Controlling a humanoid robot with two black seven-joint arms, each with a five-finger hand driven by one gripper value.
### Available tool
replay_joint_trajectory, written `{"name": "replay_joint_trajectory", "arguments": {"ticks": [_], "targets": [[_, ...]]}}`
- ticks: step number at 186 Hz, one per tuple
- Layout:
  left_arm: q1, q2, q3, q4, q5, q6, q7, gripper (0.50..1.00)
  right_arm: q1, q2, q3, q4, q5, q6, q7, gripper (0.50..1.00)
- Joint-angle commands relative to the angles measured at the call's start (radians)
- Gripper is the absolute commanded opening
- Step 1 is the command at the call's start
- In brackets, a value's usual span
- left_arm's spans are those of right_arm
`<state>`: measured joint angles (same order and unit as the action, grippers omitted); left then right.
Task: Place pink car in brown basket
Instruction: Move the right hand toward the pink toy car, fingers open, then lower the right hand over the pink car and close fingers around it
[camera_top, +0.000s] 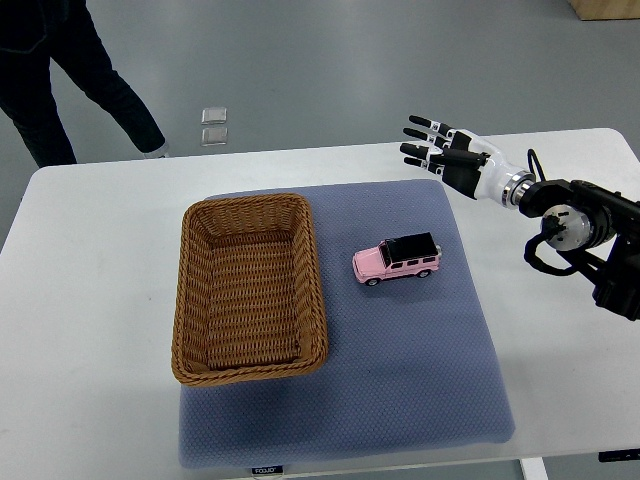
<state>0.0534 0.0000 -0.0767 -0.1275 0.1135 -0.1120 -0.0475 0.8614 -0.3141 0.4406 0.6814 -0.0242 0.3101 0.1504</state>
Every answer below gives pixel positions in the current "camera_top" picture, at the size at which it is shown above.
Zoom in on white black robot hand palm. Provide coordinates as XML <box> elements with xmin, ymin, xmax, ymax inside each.
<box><xmin>439</xmin><ymin>129</ymin><xmax>532</xmax><ymax>205</ymax></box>

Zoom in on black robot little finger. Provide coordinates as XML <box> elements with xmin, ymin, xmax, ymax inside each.
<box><xmin>408</xmin><ymin>115</ymin><xmax>457</xmax><ymax>137</ymax></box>

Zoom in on pink toy car black roof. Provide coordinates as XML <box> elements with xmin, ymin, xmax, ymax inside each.
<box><xmin>352</xmin><ymin>232</ymin><xmax>442</xmax><ymax>286</ymax></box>

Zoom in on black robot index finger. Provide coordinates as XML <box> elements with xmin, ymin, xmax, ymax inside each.
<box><xmin>403</xmin><ymin>157</ymin><xmax>444</xmax><ymax>176</ymax></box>

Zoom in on black desk control panel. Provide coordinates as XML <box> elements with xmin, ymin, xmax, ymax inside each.
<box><xmin>598</xmin><ymin>449</ymin><xmax>640</xmax><ymax>463</ymax></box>

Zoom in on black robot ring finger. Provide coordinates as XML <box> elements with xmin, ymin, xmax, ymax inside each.
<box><xmin>403</xmin><ymin>128</ymin><xmax>451</xmax><ymax>147</ymax></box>

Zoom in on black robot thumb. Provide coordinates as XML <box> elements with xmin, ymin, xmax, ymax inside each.
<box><xmin>441</xmin><ymin>148</ymin><xmax>488</xmax><ymax>167</ymax></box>

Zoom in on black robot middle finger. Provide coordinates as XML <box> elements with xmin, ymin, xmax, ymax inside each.
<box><xmin>400</xmin><ymin>143</ymin><xmax>443</xmax><ymax>160</ymax></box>

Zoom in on brown wicker basket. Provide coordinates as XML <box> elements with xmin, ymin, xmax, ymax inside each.
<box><xmin>171</xmin><ymin>193</ymin><xmax>329</xmax><ymax>387</ymax></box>

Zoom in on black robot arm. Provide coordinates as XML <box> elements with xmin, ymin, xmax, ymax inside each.
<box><xmin>400</xmin><ymin>115</ymin><xmax>639</xmax><ymax>321</ymax></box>

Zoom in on wooden box corner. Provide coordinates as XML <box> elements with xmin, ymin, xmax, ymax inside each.
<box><xmin>568</xmin><ymin>0</ymin><xmax>640</xmax><ymax>21</ymax></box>

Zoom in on person in dark trousers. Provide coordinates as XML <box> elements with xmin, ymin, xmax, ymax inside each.
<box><xmin>0</xmin><ymin>0</ymin><xmax>170</xmax><ymax>169</ymax></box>

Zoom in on blue-grey fabric mat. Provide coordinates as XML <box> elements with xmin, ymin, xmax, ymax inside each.
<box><xmin>179</xmin><ymin>180</ymin><xmax>515</xmax><ymax>468</ymax></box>

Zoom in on white table leg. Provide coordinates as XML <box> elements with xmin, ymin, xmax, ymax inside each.
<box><xmin>519</xmin><ymin>457</ymin><xmax>549</xmax><ymax>480</ymax></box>

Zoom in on upper metal floor plate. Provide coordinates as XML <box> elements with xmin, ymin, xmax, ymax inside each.
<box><xmin>201</xmin><ymin>106</ymin><xmax>227</xmax><ymax>125</ymax></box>

